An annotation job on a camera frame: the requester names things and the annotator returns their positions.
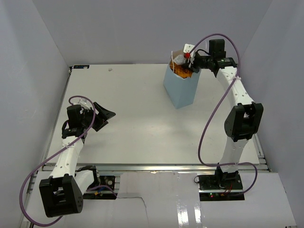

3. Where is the aluminium table rail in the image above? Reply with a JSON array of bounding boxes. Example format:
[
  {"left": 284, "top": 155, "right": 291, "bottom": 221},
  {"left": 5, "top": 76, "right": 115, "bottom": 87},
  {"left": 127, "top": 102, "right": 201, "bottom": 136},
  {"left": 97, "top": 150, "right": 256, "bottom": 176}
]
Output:
[{"left": 41, "top": 163, "right": 269, "bottom": 172}]

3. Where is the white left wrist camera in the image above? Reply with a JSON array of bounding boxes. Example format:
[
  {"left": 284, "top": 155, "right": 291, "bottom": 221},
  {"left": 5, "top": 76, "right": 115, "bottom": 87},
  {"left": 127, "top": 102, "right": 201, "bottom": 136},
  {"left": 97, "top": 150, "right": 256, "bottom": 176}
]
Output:
[{"left": 75, "top": 98, "right": 92, "bottom": 110}]

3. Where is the white cardboard front cover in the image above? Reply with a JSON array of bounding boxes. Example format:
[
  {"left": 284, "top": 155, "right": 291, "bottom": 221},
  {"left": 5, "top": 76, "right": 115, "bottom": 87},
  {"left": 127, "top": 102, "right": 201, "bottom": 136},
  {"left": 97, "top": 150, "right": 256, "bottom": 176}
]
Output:
[{"left": 27, "top": 172, "right": 299, "bottom": 228}]

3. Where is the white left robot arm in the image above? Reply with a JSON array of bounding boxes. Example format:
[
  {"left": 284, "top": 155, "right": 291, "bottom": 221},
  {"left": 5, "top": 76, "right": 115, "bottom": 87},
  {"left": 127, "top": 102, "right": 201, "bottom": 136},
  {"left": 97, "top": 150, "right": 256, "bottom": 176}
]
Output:
[{"left": 39, "top": 101, "right": 116, "bottom": 218}]

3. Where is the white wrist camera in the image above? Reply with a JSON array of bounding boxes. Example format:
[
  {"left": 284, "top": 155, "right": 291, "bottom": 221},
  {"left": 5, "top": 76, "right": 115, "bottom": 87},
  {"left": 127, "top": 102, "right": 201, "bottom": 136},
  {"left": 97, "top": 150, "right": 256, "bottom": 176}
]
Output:
[
  {"left": 75, "top": 98, "right": 92, "bottom": 110},
  {"left": 183, "top": 44, "right": 195, "bottom": 68}
]

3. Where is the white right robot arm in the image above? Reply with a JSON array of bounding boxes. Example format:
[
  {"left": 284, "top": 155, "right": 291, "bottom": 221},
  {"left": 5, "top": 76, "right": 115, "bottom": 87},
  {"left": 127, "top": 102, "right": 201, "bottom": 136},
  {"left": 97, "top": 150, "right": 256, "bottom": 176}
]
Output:
[{"left": 191, "top": 39, "right": 264, "bottom": 193}]

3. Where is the purple cable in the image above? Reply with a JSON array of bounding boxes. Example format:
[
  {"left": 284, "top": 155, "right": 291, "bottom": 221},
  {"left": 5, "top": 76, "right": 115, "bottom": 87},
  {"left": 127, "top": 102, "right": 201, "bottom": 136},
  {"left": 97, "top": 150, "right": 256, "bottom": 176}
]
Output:
[
  {"left": 190, "top": 33, "right": 258, "bottom": 197},
  {"left": 19, "top": 95, "right": 118, "bottom": 226}
]

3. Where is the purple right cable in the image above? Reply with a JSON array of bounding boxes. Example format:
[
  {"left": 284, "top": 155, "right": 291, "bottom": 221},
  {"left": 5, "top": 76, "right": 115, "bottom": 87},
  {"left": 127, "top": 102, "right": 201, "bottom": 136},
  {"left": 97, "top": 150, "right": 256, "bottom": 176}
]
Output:
[{"left": 190, "top": 33, "right": 258, "bottom": 197}]

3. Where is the orange kettle chips bag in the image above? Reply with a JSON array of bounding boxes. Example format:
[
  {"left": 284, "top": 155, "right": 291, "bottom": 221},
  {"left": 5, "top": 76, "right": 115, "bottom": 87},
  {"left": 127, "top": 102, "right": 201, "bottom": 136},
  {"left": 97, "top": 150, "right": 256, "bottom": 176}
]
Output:
[{"left": 174, "top": 65, "right": 193, "bottom": 78}]

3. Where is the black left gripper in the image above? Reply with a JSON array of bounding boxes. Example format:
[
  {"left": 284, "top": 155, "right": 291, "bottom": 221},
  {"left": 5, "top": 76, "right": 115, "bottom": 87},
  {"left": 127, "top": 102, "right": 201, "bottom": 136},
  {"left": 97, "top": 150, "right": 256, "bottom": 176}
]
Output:
[{"left": 81, "top": 102, "right": 115, "bottom": 132}]

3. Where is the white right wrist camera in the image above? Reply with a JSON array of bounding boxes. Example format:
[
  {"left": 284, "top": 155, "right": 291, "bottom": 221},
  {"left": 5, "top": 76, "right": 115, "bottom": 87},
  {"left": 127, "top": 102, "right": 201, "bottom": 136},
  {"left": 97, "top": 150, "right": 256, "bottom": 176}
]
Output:
[{"left": 183, "top": 44, "right": 195, "bottom": 68}]

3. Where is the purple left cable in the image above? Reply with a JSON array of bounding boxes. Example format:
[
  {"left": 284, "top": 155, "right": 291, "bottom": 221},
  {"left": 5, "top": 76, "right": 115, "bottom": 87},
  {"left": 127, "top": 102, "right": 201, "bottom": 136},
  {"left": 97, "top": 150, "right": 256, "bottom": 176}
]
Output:
[{"left": 19, "top": 95, "right": 118, "bottom": 226}]

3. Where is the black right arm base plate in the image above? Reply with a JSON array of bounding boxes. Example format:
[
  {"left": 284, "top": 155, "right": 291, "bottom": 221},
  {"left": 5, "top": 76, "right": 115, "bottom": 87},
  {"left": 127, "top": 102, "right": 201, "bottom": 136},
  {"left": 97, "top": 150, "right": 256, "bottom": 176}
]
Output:
[{"left": 194, "top": 175, "right": 245, "bottom": 202}]

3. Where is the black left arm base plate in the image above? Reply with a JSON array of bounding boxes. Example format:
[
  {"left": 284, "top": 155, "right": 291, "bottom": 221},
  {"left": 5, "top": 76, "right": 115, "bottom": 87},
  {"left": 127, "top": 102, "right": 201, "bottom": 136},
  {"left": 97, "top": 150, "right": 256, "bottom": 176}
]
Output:
[{"left": 84, "top": 175, "right": 117, "bottom": 200}]

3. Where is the light blue paper bag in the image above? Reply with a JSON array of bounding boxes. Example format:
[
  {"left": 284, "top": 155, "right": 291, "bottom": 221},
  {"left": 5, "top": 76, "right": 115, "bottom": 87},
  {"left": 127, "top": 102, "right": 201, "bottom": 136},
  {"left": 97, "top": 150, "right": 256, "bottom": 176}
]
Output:
[{"left": 163, "top": 50, "right": 200, "bottom": 109}]

